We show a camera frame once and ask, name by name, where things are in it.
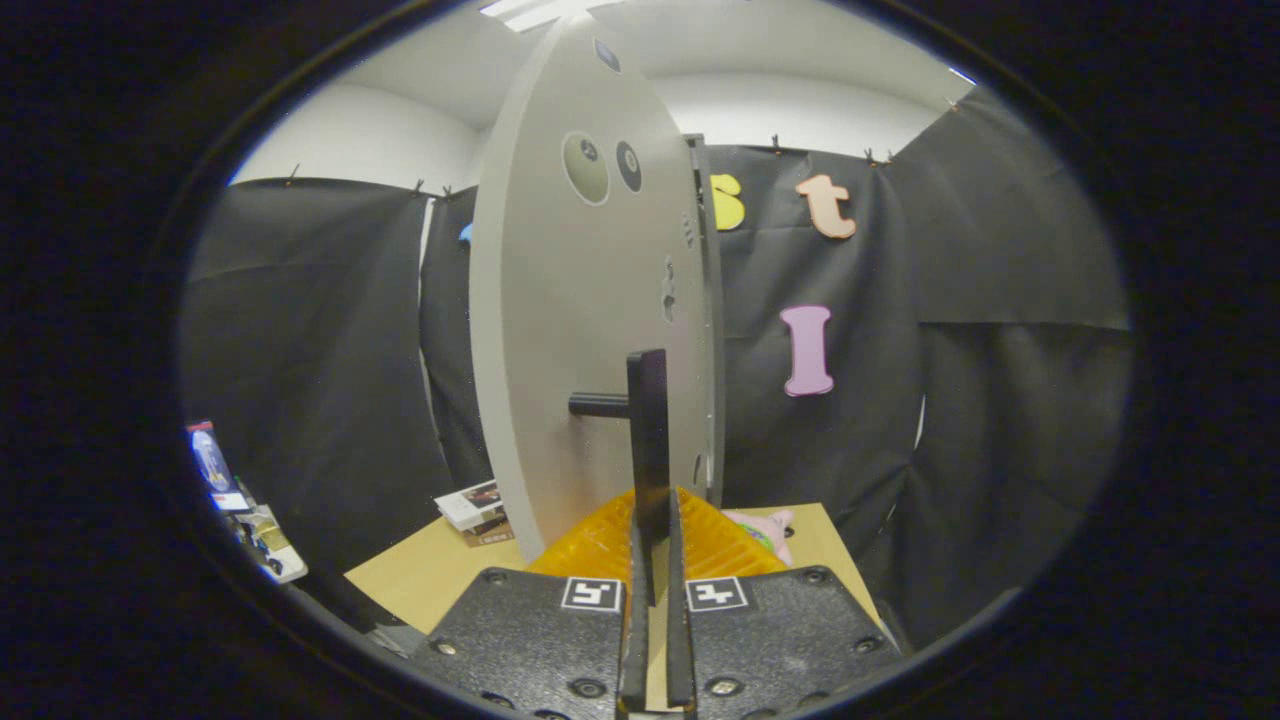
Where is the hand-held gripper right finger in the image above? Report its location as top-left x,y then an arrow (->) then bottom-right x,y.
665,487 -> 906,720

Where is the grey shoe cabinet door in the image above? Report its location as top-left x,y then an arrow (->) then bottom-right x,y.
468,12 -> 713,566

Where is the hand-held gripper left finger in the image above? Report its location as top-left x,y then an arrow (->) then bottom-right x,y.
410,488 -> 651,720

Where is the black cabinet door handle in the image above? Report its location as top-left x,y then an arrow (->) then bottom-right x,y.
568,348 -> 673,546

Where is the black backdrop cloth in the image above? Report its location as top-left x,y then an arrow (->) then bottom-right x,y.
180,85 -> 1136,651

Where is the large ceiling light panel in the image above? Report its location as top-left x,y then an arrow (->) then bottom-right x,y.
478,0 -> 621,33

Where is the white cover book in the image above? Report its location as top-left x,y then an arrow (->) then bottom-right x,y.
434,480 -> 506,531

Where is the pink plush toy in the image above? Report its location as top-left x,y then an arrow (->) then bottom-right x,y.
722,508 -> 796,566

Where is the grey shoe cabinet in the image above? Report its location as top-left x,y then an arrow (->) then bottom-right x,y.
685,133 -> 726,506

